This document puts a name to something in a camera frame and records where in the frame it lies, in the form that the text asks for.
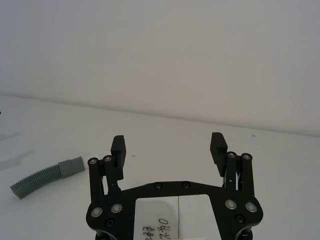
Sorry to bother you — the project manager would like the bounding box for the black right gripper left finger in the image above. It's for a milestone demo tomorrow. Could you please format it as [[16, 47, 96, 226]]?
[[87, 134, 127, 202]]

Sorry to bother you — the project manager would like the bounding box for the grey corrugated hose piece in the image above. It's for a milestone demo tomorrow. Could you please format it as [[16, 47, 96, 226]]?
[[9, 155, 84, 200]]

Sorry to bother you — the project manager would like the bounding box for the white handwritten paper label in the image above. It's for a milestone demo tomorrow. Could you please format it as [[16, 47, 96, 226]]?
[[135, 196, 213, 240]]

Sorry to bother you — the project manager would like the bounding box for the white table cloth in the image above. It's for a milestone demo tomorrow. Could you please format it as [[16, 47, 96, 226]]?
[[0, 93, 320, 240]]

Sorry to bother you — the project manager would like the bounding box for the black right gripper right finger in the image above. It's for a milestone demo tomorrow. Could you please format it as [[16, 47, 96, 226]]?
[[210, 132, 256, 194]]

